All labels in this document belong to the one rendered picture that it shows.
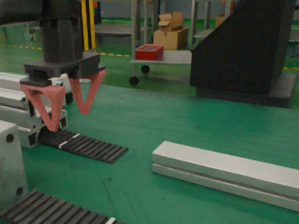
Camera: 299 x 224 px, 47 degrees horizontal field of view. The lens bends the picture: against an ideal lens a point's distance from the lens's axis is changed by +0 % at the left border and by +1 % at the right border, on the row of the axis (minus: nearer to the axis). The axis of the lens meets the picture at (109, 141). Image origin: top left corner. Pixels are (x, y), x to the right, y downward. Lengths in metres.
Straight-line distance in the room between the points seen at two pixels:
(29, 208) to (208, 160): 0.22
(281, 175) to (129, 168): 0.19
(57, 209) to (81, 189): 0.09
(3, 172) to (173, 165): 0.21
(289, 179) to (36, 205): 0.27
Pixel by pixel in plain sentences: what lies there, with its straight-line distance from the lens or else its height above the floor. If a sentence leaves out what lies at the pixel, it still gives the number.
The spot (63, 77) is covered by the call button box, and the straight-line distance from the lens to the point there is 0.72.
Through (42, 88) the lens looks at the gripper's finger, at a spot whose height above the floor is 0.89.
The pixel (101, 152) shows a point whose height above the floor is 0.78.
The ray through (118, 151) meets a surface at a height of 0.78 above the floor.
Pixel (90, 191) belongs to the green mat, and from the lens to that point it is 0.43.
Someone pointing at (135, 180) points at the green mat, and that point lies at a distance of 0.45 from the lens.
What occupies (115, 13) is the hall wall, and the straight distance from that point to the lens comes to 9.16.
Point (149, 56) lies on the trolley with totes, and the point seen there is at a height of 0.30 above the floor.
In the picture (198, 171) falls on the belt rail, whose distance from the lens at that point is 0.44.
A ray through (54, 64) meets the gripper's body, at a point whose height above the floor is 0.92.
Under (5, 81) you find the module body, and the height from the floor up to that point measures 0.86.
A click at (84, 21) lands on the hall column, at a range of 3.79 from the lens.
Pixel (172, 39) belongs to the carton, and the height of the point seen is 0.14.
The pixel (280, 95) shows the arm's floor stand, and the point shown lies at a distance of 0.81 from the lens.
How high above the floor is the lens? 1.02
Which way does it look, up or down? 26 degrees down
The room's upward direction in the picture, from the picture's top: 3 degrees counter-clockwise
